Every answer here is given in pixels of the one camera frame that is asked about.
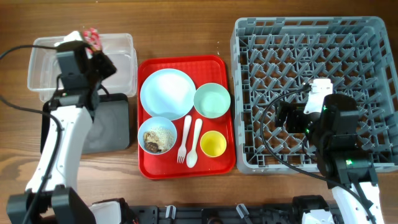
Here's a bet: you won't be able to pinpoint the red snack wrapper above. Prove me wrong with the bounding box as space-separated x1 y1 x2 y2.
83 27 102 51

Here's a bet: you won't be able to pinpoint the white plastic spoon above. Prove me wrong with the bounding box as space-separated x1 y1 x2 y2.
186 118 203 168

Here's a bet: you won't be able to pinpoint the grey dishwasher rack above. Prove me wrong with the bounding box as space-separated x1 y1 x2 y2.
230 17 397 174

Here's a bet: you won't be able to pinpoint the large light blue plate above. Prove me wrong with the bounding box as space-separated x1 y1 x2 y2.
140 68 197 121

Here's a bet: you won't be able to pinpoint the white plastic fork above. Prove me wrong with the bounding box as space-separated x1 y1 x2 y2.
177 115 192 164

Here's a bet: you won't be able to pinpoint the mint green bowl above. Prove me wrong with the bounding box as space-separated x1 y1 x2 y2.
193 83 231 119

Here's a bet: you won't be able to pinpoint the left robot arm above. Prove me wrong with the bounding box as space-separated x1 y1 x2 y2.
6 48 134 223

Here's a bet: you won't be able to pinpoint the black plastic tray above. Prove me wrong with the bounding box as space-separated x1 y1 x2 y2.
40 93 131 155

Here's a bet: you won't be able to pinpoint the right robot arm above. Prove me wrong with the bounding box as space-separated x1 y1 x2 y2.
275 94 384 223

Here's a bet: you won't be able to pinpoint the yellow plastic cup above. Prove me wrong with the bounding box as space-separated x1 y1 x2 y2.
200 131 227 158

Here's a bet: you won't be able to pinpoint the red serving tray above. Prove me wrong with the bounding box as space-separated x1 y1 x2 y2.
137 55 236 179

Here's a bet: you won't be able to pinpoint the rice and food scraps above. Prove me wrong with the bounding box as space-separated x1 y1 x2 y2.
143 127 175 154

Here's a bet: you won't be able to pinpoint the clear plastic bin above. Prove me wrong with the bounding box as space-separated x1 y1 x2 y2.
27 33 137 102

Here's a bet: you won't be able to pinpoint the small light blue bowl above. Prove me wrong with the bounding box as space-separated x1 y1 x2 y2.
137 117 177 156

